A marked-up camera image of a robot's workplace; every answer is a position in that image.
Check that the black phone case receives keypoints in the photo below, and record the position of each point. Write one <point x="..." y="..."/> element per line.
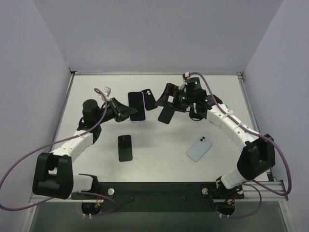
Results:
<point x="149" y="100"/>

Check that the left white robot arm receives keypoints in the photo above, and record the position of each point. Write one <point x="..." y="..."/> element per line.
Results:
<point x="54" y="176"/>

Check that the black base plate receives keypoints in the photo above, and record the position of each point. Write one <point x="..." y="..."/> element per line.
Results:
<point x="156" y="204"/>

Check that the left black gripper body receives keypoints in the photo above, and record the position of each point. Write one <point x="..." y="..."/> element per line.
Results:
<point x="116" y="110"/>

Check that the phone with lilac edge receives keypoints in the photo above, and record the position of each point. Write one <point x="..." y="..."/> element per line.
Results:
<point x="136" y="101"/>

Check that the light blue phone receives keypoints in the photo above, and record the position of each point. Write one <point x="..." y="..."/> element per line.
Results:
<point x="199" y="148"/>

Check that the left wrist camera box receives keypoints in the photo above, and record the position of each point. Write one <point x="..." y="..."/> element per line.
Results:
<point x="106" y="91"/>

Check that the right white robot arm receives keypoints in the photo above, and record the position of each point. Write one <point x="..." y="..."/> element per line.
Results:
<point x="257" y="151"/>

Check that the aluminium front rail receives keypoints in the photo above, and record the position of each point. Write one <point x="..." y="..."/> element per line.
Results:
<point x="188" y="190"/>

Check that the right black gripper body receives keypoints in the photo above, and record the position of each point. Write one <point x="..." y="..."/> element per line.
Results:
<point x="174" y="98"/>

